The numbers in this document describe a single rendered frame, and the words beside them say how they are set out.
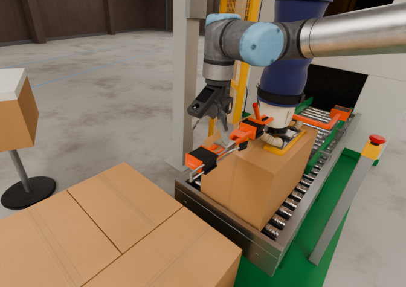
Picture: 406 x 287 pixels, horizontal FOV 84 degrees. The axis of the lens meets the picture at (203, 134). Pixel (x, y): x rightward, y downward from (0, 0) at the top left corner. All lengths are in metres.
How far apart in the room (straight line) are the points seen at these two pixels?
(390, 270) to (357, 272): 0.26
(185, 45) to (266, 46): 1.50
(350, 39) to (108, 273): 1.15
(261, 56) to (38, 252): 1.22
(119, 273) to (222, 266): 0.44
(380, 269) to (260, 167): 1.45
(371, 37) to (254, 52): 0.21
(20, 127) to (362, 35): 1.84
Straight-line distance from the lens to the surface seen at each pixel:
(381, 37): 0.53
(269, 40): 0.54
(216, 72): 0.64
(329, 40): 0.57
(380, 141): 1.41
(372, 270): 2.22
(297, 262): 1.97
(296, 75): 1.12
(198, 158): 0.75
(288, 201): 1.53
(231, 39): 0.56
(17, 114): 1.87
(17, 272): 1.33
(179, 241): 1.22
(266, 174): 1.03
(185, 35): 1.99
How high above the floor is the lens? 1.54
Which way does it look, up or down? 29 degrees down
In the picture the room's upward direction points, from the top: 5 degrees clockwise
